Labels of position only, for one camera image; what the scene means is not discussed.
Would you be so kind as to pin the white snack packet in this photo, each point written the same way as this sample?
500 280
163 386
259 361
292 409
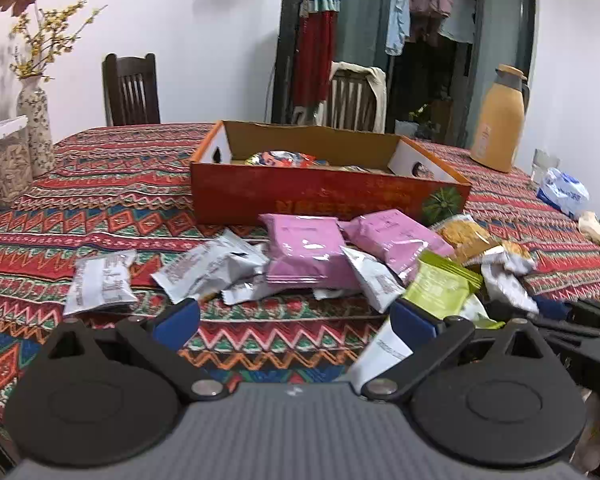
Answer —
380 355

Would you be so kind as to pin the potted plant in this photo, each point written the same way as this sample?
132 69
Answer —
420 119

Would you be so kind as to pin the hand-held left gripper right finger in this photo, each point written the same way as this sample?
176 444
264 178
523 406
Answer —
412 320

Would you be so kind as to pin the clear drinking glass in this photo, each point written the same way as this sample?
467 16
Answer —
542 160

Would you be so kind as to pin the colourful red snack packet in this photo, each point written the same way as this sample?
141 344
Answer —
280 159

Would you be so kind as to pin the silver snack packet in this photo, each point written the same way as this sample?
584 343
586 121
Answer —
375 280
245 292
195 267
100 282
505 280

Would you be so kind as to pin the lime green snack packet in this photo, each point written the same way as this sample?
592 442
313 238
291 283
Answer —
437 287

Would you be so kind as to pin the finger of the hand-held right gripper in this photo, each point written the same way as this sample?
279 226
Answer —
550 306
570 327

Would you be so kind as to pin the wooden chair with light slats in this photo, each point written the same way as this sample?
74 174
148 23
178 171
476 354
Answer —
350 102

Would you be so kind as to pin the chair draped with cloth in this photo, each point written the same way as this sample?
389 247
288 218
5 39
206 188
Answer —
377 90

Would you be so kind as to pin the light blue hanging shirt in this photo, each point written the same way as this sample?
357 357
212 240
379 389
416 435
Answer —
397 15

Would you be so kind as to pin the clear plastic food container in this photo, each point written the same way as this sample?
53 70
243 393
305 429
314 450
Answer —
5 170

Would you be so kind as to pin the pink snack packet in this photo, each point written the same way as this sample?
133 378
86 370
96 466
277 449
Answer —
395 235
305 250

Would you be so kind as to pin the yellow flower branches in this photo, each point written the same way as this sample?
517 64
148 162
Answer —
40 42

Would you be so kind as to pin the beige crumpled bag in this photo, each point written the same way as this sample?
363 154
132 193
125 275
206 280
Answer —
597 227

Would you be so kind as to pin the white blue tissue pack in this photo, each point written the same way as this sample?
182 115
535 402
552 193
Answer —
562 192

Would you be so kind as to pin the dark wooden chair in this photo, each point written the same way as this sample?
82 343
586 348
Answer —
130 95

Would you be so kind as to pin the clear cookie packet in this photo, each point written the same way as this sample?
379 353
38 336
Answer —
517 250
465 235

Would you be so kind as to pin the dark sliding glass door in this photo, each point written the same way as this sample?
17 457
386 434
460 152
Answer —
365 10

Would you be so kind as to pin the floral ceramic vase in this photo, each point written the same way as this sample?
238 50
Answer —
37 130

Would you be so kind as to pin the orange cardboard box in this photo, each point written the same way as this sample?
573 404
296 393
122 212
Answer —
305 195

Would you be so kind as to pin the white hanging garment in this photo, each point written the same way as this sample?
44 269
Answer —
460 17

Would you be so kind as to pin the tan thermos jug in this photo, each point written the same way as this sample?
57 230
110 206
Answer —
500 125

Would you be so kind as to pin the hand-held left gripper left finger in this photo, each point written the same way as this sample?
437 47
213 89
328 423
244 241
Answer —
177 317

